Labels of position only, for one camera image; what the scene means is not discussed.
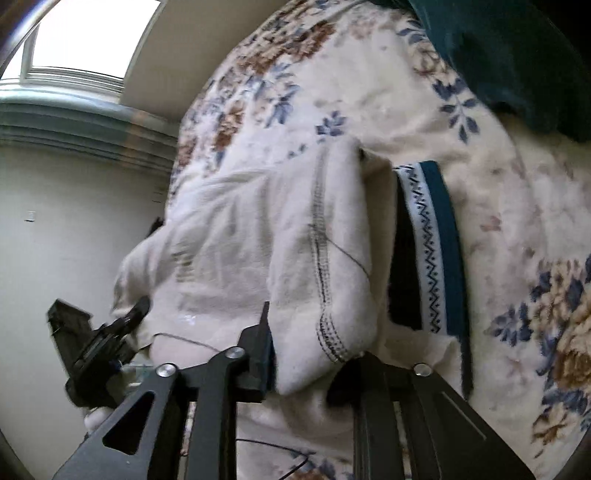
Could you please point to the white wall switch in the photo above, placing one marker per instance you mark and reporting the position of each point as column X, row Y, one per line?
column 30, row 216

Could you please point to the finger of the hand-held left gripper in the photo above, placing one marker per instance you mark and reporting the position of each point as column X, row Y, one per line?
column 134, row 318

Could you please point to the teal blanket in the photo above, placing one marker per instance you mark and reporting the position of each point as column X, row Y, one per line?
column 508, row 60

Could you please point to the beige long sleeve shirt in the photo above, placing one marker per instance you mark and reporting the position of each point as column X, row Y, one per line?
column 231, row 240

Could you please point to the window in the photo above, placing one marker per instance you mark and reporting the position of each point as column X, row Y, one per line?
column 83, row 32

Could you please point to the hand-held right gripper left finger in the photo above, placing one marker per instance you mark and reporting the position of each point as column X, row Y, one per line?
column 268, row 369

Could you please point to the grey blue curtain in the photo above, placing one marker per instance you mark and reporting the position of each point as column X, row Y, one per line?
column 69, row 129

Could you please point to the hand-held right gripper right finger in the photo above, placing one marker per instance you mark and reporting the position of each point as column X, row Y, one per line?
column 369, row 392

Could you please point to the floral bedsheet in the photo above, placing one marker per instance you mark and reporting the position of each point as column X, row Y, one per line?
column 369, row 92

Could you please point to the black striped folded garment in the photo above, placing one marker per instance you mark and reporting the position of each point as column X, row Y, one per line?
column 429, row 240

